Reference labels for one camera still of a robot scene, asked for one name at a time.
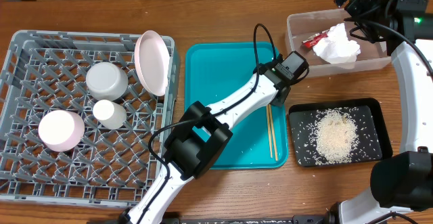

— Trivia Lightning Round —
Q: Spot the red sauce packet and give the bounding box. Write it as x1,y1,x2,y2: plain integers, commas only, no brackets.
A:
302,30,329,49

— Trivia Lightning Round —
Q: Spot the white napkin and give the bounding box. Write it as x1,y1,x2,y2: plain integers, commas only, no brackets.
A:
313,23,361,69

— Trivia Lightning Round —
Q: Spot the large white plate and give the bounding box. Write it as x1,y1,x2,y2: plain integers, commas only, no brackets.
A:
134,30,170,96

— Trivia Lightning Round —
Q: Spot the white paper cup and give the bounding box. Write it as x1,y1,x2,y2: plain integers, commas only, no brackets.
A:
92,99,127,130

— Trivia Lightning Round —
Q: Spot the grey round bowl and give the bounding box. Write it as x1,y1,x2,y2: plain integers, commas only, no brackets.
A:
85,62,128,101

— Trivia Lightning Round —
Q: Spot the small white round plate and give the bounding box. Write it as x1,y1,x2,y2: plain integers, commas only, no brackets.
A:
38,110,85,152

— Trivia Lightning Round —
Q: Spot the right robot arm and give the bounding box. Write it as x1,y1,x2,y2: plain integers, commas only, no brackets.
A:
324,0,432,223

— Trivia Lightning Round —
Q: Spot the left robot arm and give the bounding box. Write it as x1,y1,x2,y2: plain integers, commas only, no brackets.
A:
117,51,309,223

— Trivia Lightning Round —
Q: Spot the clear plastic waste bin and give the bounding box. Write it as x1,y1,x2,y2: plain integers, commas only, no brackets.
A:
286,9,391,77

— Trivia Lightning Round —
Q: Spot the teal plastic serving tray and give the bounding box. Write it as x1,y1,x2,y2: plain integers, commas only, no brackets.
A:
185,42,289,170

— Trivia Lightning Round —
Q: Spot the pile of rice grains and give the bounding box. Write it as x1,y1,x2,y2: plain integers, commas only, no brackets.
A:
302,106,382,166

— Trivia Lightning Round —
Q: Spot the black plastic tray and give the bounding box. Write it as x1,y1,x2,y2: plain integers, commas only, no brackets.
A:
289,98,393,167

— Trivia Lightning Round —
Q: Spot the grey plastic dish rack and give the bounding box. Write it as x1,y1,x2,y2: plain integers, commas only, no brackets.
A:
1,30,180,208

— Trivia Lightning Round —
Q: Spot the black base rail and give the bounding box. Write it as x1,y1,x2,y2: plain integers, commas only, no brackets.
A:
162,213,337,224

